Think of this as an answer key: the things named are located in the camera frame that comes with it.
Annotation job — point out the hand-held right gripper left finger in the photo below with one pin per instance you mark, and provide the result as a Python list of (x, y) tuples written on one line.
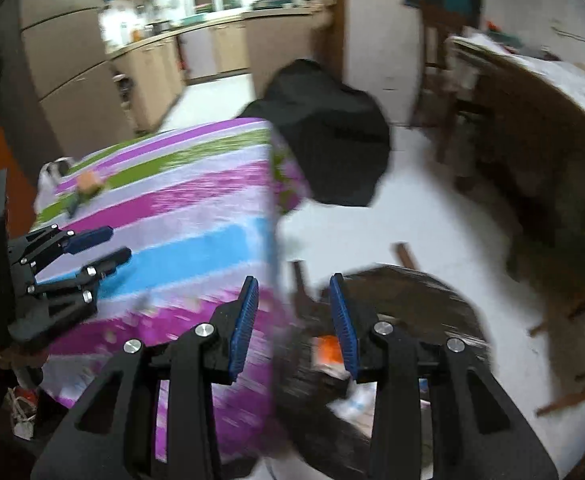
[(242, 330)]

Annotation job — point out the grey refrigerator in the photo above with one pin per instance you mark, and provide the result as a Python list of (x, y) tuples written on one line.
[(72, 50)]

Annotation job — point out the orange snack packet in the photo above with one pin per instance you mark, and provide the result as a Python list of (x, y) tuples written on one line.
[(328, 350)]

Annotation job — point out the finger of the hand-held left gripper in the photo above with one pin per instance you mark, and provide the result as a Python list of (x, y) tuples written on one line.
[(112, 262), (90, 240)]

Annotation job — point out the white cloth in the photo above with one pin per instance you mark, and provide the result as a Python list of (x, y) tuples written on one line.
[(547, 67)]

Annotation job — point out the red white shoe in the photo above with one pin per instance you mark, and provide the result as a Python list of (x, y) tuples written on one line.
[(22, 410)]

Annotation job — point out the small orange toy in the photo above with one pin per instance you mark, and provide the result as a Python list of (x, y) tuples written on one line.
[(91, 182)]

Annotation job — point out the trash bin with black bag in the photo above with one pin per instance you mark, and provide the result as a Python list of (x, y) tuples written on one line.
[(412, 310)]

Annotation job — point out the brown wooden stick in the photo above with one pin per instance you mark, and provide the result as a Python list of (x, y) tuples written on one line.
[(406, 256)]

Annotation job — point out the white crumpled paper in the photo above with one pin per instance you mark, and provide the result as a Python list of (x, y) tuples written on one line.
[(355, 402)]

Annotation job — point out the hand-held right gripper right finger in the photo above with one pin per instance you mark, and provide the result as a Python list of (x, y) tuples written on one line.
[(345, 325)]

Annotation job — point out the wooden folding chair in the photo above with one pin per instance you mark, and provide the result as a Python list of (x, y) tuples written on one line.
[(582, 350)]

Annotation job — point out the floral striped tablecloth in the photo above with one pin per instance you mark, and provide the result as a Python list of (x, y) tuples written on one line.
[(187, 220)]

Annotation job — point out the large black bag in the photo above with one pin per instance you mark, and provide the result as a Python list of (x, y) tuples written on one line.
[(327, 130)]

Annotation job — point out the dark wooden table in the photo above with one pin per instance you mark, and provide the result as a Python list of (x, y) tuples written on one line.
[(532, 150)]

